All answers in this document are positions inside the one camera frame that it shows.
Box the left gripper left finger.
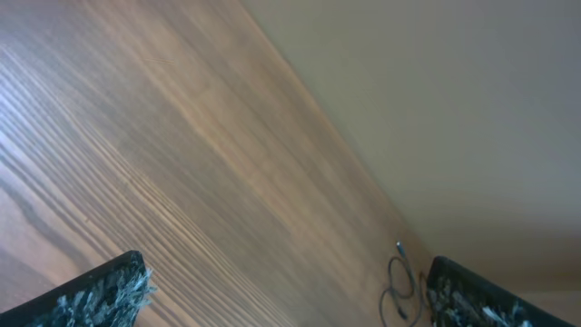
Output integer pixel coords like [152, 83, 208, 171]
[1, 251, 154, 327]

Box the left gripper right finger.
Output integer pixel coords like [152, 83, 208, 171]
[427, 256, 573, 327]

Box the black usb cable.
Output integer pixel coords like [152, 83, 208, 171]
[379, 241, 428, 327]

